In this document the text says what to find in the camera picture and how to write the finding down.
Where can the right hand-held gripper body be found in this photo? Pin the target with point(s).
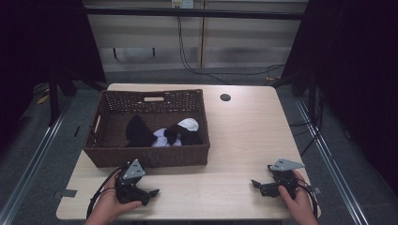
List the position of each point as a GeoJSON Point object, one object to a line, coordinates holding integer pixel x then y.
{"type": "Point", "coordinates": [284, 179]}

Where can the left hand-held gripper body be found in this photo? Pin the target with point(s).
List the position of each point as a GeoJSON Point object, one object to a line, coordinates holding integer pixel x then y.
{"type": "Point", "coordinates": [131, 192]}

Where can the person's left hand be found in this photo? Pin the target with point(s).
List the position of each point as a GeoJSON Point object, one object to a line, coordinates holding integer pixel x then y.
{"type": "Point", "coordinates": [104, 207]}

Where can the person's right hand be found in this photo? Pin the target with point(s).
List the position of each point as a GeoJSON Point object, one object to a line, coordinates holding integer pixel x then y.
{"type": "Point", "coordinates": [302, 206]}

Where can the grey tape piece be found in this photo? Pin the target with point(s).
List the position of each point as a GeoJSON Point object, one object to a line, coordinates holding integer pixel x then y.
{"type": "Point", "coordinates": [69, 193]}
{"type": "Point", "coordinates": [317, 190]}

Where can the pale lavender sock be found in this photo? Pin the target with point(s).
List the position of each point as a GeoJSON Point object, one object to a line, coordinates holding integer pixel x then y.
{"type": "Point", "coordinates": [161, 140]}

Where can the brown wicker basket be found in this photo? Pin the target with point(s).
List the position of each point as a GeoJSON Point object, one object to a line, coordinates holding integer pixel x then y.
{"type": "Point", "coordinates": [109, 142]}

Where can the black sock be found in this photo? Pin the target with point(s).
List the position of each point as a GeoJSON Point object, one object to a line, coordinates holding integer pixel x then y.
{"type": "Point", "coordinates": [191, 137]}
{"type": "Point", "coordinates": [137, 132]}

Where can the white sock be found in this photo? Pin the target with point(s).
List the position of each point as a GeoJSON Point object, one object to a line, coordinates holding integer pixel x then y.
{"type": "Point", "coordinates": [190, 124]}

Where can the black floor tape strip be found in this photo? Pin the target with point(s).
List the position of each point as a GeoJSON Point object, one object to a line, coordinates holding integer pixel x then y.
{"type": "Point", "coordinates": [77, 131]}

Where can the black table grommet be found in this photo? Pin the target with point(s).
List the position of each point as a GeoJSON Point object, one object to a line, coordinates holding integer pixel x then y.
{"type": "Point", "coordinates": [225, 97]}

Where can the black stand leg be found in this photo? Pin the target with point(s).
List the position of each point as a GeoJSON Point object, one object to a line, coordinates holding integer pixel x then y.
{"type": "Point", "coordinates": [53, 100]}

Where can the black curtain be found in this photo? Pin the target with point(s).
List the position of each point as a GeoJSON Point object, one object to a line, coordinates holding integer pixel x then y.
{"type": "Point", "coordinates": [37, 47]}
{"type": "Point", "coordinates": [359, 78]}

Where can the yellow object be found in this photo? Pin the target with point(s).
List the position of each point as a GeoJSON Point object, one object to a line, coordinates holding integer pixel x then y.
{"type": "Point", "coordinates": [43, 99]}

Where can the black horizontal bar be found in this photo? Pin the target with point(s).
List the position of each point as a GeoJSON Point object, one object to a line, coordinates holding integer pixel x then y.
{"type": "Point", "coordinates": [194, 13]}

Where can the metal floor rail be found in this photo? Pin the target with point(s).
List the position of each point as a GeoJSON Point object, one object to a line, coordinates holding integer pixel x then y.
{"type": "Point", "coordinates": [334, 168]}
{"type": "Point", "coordinates": [29, 168]}

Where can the white wall outlet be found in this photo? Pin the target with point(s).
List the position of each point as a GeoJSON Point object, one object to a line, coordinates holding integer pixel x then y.
{"type": "Point", "coordinates": [183, 3]}

